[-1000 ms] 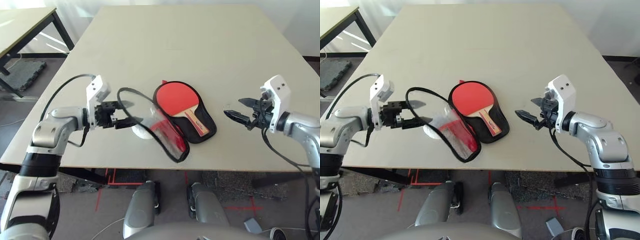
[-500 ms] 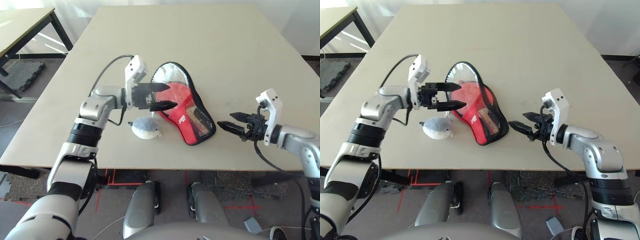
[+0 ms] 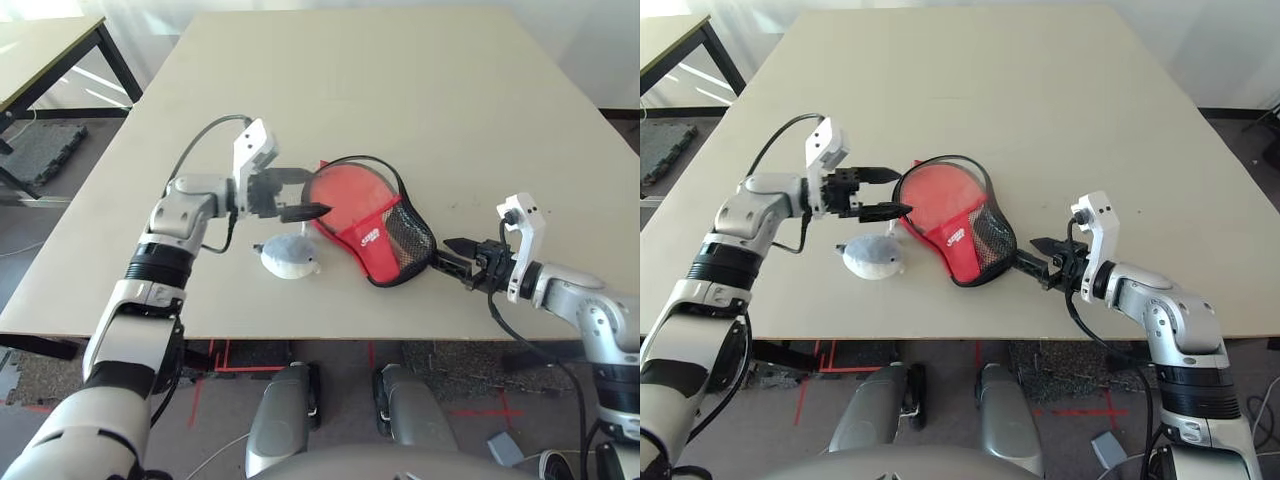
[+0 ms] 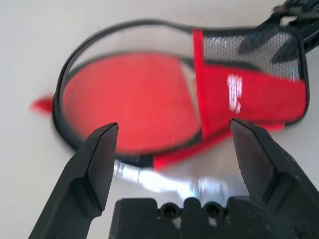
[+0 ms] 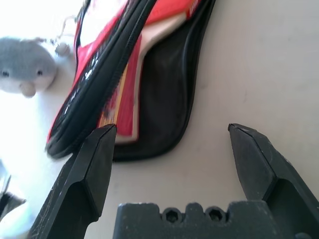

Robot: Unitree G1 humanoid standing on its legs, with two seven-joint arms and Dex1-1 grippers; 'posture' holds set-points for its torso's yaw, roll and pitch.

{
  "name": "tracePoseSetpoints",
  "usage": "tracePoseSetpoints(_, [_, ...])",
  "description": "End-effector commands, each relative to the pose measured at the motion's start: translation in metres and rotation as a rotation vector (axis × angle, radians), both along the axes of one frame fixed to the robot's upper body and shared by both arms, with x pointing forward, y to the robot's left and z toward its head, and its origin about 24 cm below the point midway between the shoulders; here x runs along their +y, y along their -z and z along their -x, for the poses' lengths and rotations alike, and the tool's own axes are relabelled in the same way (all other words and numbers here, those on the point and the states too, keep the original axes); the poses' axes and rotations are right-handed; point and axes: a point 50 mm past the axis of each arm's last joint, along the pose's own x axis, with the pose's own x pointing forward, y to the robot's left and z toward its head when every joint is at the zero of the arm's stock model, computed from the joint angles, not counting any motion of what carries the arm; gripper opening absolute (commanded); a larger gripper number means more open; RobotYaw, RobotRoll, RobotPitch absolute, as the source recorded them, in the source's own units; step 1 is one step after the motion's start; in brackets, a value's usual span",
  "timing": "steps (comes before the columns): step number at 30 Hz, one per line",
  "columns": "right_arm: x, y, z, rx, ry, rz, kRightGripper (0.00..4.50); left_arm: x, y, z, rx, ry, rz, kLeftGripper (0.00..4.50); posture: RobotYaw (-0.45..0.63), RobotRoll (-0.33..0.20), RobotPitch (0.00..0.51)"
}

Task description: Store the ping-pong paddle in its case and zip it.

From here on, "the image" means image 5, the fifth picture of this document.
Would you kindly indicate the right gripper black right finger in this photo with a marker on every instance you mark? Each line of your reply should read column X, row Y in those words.
column 259, row 169

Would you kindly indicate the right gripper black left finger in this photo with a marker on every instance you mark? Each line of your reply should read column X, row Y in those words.
column 82, row 179

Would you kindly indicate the red ping-pong paddle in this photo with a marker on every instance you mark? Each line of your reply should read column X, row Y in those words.
column 129, row 109

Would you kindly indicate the red black paddle case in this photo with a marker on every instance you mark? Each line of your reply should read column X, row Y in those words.
column 164, row 104

